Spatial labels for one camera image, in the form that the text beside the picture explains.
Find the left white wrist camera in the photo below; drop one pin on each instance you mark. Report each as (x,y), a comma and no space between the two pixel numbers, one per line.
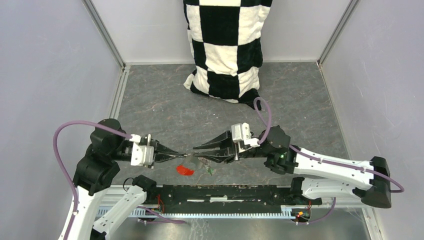
(142,153)

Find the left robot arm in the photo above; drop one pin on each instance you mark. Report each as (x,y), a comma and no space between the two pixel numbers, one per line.
(94,175)

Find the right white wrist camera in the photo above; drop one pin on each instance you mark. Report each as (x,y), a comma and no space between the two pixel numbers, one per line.
(241,136)

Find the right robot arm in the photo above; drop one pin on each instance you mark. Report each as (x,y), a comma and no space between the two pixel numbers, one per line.
(317,175)

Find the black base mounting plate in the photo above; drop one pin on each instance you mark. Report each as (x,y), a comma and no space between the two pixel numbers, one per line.
(225,199)

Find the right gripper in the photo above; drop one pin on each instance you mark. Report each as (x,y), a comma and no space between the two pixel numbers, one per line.
(224,154)

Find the black white checkered pillow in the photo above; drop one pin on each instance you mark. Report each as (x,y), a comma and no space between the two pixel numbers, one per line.
(225,43)

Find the white slotted cable duct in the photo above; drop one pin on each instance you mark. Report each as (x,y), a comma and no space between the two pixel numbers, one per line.
(285,213)

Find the red key tag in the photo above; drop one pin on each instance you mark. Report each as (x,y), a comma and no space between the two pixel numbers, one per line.
(184,171)

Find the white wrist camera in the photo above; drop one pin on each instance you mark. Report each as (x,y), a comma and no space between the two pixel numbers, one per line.
(241,136)
(142,153)

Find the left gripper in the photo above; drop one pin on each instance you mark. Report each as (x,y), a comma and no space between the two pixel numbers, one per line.
(158,147)

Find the green key tag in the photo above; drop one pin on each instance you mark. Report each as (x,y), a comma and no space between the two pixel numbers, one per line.
(209,171)

